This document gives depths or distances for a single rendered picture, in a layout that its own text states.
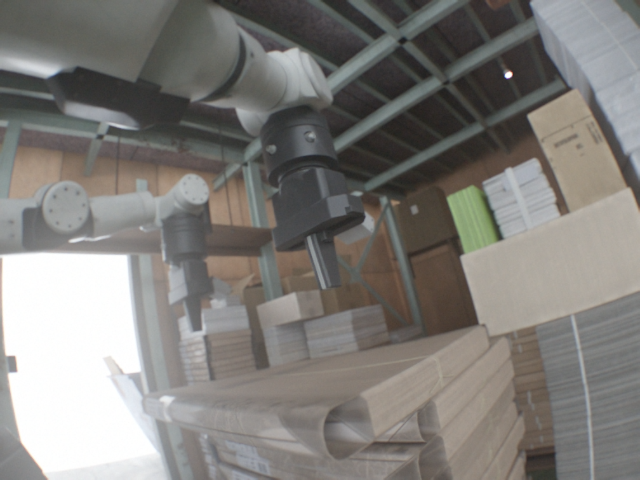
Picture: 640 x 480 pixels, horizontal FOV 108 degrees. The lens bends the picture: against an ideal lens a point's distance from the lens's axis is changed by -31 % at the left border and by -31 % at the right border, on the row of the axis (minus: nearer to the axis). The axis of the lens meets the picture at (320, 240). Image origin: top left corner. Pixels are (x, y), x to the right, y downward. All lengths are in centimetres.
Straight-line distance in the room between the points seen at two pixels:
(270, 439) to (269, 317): 213
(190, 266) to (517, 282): 67
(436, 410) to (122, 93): 39
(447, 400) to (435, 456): 7
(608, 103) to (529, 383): 158
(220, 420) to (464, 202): 71
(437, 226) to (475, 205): 377
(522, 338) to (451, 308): 300
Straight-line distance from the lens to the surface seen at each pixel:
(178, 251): 63
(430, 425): 40
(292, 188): 38
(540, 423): 215
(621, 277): 79
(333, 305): 229
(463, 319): 488
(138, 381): 314
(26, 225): 55
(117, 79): 21
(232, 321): 241
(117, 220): 61
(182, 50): 24
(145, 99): 22
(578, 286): 78
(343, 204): 34
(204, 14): 24
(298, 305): 217
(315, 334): 243
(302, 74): 39
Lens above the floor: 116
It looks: 15 degrees up
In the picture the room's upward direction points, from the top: 13 degrees counter-clockwise
